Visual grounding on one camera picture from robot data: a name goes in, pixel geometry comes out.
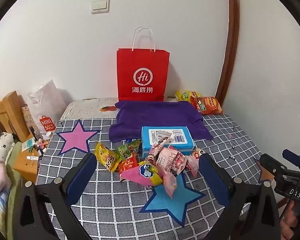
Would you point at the red paper shopping bag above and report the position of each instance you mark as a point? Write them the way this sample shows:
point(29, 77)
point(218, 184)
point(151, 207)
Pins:
point(142, 73)

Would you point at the pink yellow snack bag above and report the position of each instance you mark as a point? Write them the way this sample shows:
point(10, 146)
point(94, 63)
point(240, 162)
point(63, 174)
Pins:
point(145, 174)

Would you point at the pale pink nougat packet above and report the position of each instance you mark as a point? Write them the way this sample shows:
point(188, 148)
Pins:
point(171, 160)

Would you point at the purple towel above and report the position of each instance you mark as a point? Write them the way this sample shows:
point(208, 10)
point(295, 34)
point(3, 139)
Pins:
point(134, 115)

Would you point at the strawberry white snack packet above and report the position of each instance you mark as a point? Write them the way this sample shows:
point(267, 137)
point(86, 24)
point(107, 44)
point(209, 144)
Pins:
point(161, 138)

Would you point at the blue star sticker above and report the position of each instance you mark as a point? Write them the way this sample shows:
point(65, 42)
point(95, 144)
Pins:
point(176, 206)

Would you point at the yellow chips bag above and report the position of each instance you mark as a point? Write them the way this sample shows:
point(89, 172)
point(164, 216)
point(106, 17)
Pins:
point(186, 95)

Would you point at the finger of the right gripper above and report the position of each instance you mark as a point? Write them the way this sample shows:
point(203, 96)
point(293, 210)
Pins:
point(291, 157)

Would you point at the yellow triangular snack packet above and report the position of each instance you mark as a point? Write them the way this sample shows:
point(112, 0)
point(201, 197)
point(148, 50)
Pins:
point(108, 158)

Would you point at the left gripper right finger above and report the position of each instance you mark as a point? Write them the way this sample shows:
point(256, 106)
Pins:
point(218, 180)

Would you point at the fruit print white cloth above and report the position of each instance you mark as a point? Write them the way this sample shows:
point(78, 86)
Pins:
point(93, 108)

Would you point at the green snack packet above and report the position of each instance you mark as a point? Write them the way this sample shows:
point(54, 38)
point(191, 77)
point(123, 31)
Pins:
point(119, 151)

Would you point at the wall light switch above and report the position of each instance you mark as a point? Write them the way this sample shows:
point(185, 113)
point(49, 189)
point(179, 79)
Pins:
point(100, 6)

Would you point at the pink star sticker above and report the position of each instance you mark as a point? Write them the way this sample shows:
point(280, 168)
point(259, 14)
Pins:
point(76, 139)

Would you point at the blue tissue box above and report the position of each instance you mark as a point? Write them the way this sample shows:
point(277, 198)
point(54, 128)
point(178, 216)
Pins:
point(178, 136)

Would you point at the dark blue snack packet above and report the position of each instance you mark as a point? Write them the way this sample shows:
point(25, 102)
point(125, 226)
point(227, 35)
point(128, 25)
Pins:
point(131, 147)

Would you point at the panda pink snack packet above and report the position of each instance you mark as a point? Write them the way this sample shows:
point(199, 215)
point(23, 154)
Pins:
point(193, 161)

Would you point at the brown wooden door frame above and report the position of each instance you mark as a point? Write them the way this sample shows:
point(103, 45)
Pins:
point(230, 50)

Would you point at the orange chips bag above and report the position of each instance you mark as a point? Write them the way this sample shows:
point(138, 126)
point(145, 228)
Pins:
point(206, 105)

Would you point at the person right hand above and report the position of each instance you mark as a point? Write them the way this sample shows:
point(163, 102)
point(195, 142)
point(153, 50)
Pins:
point(289, 221)

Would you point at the pink peach snack packet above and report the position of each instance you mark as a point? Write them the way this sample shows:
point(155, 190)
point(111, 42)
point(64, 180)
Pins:
point(170, 183)

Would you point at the white Miniso plastic bag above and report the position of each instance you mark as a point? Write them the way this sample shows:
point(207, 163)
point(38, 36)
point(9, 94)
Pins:
point(46, 106)

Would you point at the wooden bedside furniture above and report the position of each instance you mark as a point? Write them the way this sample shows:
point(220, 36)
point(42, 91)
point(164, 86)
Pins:
point(11, 117)

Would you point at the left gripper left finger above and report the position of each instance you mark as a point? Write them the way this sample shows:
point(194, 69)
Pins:
point(78, 177)

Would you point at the red candy packet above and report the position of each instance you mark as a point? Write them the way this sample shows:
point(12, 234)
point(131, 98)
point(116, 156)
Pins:
point(128, 163)

